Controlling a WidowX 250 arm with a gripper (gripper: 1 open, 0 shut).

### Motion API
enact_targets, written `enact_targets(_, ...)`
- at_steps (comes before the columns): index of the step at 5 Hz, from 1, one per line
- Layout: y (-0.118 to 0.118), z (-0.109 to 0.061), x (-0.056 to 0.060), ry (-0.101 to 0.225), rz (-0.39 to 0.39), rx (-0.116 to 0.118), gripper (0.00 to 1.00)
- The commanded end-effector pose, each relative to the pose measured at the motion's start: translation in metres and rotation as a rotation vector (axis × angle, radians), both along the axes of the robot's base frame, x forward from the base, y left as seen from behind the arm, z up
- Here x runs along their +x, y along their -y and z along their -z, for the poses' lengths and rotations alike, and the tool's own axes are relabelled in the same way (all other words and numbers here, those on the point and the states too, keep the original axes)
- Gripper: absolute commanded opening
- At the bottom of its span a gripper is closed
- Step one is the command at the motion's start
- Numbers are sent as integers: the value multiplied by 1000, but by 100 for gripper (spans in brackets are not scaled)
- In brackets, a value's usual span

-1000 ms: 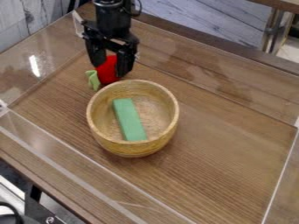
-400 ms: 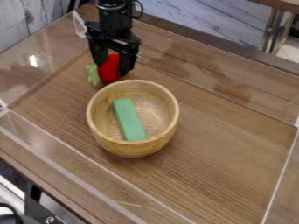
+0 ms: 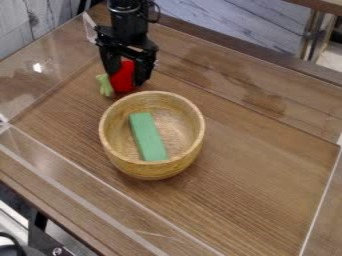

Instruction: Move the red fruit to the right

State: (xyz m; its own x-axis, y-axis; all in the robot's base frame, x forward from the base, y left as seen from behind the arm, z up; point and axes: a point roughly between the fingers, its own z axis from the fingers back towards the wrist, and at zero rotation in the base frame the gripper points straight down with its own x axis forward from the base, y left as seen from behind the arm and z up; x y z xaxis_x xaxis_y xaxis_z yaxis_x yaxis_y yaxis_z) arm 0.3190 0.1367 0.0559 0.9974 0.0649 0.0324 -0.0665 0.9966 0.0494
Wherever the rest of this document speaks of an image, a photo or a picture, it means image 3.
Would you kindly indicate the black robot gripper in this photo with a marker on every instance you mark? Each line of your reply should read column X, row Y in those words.
column 125, row 38

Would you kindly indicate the red plush strawberry green leaves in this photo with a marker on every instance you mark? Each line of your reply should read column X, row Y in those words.
column 118, row 83

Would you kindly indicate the light wooden bowl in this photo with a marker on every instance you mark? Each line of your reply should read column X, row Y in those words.
column 181, row 124

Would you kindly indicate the green rectangular block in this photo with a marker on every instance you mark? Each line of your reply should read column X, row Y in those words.
column 148, row 137

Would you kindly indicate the black metal table leg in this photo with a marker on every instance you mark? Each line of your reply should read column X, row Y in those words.
column 41, row 240

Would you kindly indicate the wooden chair frame background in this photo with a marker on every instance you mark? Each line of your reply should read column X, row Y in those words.
column 325, row 12

